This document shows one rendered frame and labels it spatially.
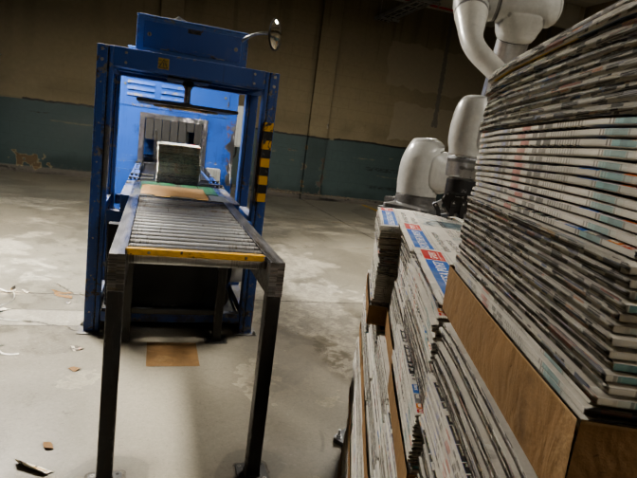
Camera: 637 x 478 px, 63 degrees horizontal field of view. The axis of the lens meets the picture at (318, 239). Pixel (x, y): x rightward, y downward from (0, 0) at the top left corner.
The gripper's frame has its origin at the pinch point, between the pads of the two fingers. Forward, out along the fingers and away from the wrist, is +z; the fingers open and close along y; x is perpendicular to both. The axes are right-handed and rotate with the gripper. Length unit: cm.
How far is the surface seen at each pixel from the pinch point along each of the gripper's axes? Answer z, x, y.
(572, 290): -20, -114, -18
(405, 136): -55, 1020, 80
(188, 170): 7, 217, -139
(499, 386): -13, -109, -19
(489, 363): -13, -106, -19
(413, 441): 4, -88, -19
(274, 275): 20, 28, -49
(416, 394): 1, -84, -18
